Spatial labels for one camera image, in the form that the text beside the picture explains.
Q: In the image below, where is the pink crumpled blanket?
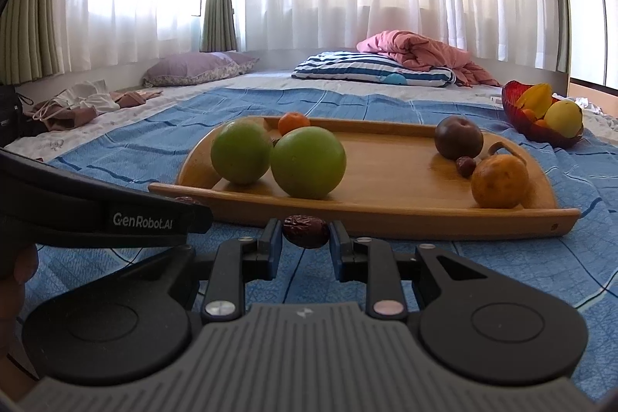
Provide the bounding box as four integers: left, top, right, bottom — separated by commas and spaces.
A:
356, 30, 500, 87

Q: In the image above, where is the large orange fruit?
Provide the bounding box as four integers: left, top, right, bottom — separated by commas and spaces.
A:
470, 155, 529, 209

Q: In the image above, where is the wooden serving tray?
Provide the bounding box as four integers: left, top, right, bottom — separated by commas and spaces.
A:
149, 118, 581, 241

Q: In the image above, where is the pile of clothes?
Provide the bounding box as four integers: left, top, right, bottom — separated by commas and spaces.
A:
26, 80, 161, 131

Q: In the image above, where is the purple pillow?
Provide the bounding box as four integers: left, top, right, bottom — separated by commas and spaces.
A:
143, 51, 259, 88

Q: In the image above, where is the red fruit bowl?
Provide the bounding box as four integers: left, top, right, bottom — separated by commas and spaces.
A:
502, 80, 584, 148

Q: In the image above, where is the yellow mango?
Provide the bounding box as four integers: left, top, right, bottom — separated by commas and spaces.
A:
543, 99, 582, 138

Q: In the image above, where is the yellow starfruit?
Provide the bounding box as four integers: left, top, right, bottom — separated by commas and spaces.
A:
515, 84, 553, 119

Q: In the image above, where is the person left hand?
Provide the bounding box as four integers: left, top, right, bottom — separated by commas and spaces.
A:
0, 245, 39, 359

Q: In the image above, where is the green apple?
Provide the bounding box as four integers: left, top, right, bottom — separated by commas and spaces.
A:
270, 127, 347, 198
211, 120, 273, 185

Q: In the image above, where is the white bed sheet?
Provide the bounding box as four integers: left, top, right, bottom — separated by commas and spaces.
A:
4, 68, 618, 162

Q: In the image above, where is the blue striped pillow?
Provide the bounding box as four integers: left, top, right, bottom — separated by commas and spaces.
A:
291, 51, 457, 88

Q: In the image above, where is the small mandarin orange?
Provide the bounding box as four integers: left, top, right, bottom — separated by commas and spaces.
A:
278, 112, 311, 136

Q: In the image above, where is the dark purple plum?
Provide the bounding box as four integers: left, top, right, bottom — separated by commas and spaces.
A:
434, 116, 484, 161

